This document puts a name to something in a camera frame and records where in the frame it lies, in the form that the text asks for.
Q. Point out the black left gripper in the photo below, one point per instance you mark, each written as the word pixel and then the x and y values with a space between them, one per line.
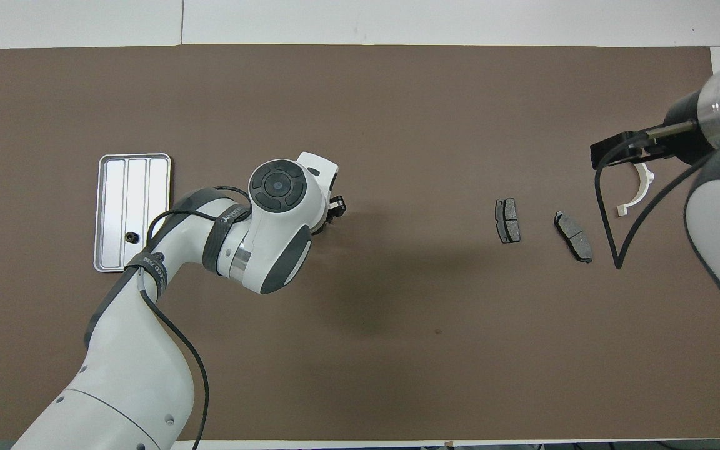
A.
pixel 337 207

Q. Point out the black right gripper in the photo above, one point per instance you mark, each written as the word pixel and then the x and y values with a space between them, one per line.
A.
pixel 688 134

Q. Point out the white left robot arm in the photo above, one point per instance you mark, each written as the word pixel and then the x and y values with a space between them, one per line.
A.
pixel 129 375

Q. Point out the silver ribbed metal tray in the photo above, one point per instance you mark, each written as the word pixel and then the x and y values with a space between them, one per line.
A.
pixel 116 200

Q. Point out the angled dark grey brake pad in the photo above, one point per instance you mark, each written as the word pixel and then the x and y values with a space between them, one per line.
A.
pixel 574 237

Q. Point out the rectangular dark grey brake pad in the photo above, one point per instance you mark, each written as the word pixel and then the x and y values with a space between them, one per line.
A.
pixel 508 222

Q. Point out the brown paper table mat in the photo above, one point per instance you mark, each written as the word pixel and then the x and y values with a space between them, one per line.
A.
pixel 429 112

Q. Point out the white semicircular plastic bracket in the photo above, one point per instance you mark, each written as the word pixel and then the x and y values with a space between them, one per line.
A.
pixel 649 179

